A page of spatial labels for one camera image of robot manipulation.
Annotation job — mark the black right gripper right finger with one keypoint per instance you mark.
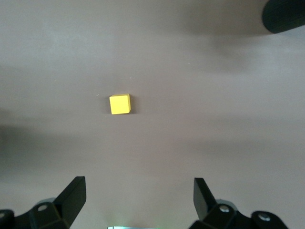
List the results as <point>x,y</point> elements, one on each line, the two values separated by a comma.
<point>203,200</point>

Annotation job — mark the yellow wooden block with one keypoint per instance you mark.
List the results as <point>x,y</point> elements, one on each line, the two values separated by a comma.
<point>119,105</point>

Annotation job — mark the black cylinder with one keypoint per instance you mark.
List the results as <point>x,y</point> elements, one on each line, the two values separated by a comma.
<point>283,16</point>

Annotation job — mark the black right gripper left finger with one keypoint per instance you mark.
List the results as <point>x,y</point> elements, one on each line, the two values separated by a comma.
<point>71,198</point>

